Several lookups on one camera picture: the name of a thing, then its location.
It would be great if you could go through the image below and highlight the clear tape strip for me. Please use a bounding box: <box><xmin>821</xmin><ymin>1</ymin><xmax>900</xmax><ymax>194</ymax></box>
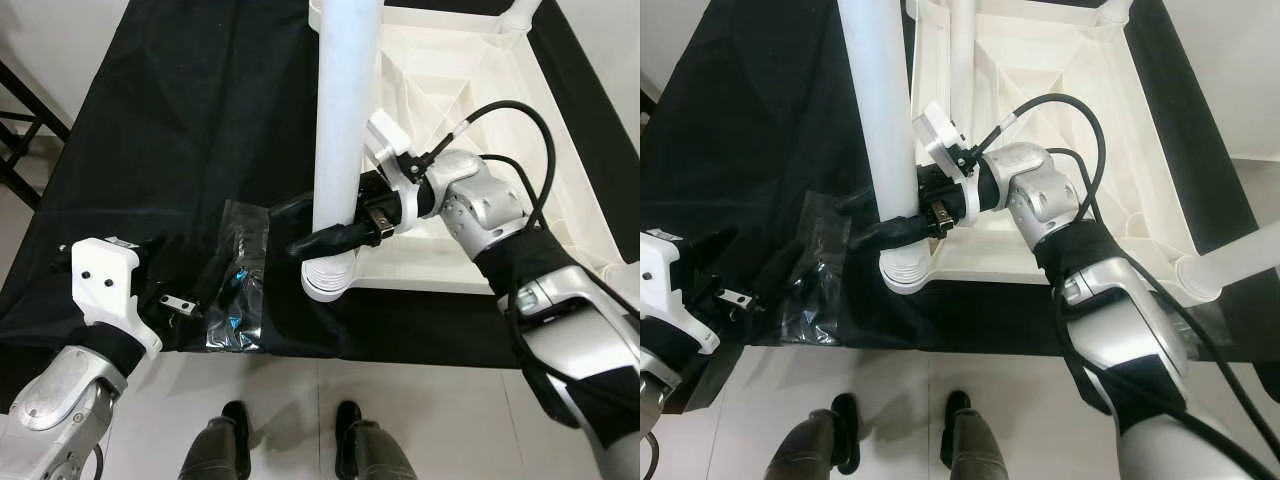
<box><xmin>205</xmin><ymin>200</ymin><xmax>269</xmax><ymax>353</ymax></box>
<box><xmin>780</xmin><ymin>195</ymin><xmax>853</xmax><ymax>347</ymax></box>

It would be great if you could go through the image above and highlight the black tablecloth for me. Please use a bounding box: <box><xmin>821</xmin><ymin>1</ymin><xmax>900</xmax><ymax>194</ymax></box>
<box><xmin>640</xmin><ymin>0</ymin><xmax>1280</xmax><ymax>416</ymax></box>
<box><xmin>0</xmin><ymin>0</ymin><xmax>641</xmax><ymax>416</ymax></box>

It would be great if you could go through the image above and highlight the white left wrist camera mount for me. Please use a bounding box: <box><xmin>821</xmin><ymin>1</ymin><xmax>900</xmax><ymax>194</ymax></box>
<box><xmin>640</xmin><ymin>228</ymin><xmax>723</xmax><ymax>357</ymax></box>
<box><xmin>70</xmin><ymin>237</ymin><xmax>164</xmax><ymax>359</ymax></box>

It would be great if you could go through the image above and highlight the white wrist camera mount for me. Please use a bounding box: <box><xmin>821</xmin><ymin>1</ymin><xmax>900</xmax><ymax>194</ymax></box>
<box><xmin>70</xmin><ymin>237</ymin><xmax>164</xmax><ymax>359</ymax></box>
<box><xmin>912</xmin><ymin>100</ymin><xmax>988</xmax><ymax>227</ymax></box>
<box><xmin>365</xmin><ymin>110</ymin><xmax>437</xmax><ymax>237</ymax></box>
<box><xmin>640</xmin><ymin>228</ymin><xmax>723</xmax><ymax>357</ymax></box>

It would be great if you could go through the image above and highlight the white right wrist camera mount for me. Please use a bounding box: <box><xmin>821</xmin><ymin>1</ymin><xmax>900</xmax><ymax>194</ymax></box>
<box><xmin>912</xmin><ymin>100</ymin><xmax>988</xmax><ymax>227</ymax></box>
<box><xmin>365</xmin><ymin>110</ymin><xmax>437</xmax><ymax>237</ymax></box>

